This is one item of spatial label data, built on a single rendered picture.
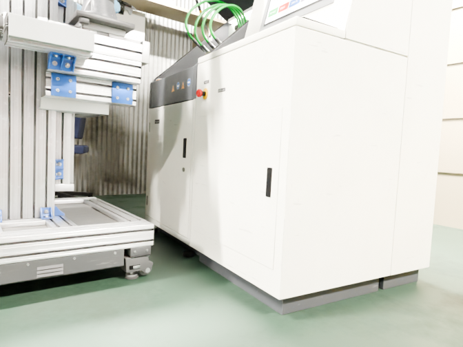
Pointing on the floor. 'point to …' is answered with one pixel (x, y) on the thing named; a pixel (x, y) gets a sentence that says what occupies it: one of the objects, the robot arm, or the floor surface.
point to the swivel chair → (76, 153)
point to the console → (303, 155)
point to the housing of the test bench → (419, 140)
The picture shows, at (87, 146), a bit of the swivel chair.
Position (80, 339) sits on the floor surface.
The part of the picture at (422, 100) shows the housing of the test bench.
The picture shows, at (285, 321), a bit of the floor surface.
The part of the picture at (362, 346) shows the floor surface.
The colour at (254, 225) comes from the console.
